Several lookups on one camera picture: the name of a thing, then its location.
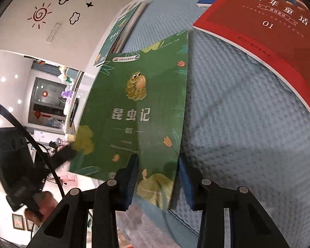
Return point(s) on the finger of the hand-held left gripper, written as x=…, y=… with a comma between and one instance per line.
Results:
x=66, y=153

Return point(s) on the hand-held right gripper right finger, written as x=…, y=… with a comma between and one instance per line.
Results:
x=188, y=188

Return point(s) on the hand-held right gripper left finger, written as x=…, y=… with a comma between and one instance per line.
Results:
x=130, y=183

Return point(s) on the green larva cover book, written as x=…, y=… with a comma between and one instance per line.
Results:
x=149, y=93

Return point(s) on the blue eagle cover book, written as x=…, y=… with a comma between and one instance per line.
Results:
x=98, y=60

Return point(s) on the red fairy tale book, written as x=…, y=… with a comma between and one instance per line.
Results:
x=261, y=36

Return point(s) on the person's left hand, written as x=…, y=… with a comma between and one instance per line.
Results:
x=45, y=206

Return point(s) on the glass door with red decals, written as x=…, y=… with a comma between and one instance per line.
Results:
x=49, y=100

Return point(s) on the framed picture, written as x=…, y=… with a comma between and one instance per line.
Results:
x=30, y=224
x=18, y=221

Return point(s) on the light blue textured mat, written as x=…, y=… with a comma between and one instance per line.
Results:
x=235, y=113

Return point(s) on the wall switch panel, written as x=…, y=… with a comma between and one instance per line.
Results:
x=53, y=32

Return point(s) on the sun wall sticker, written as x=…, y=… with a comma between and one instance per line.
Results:
x=40, y=15

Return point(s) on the star wall sticker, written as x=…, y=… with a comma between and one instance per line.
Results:
x=89, y=4

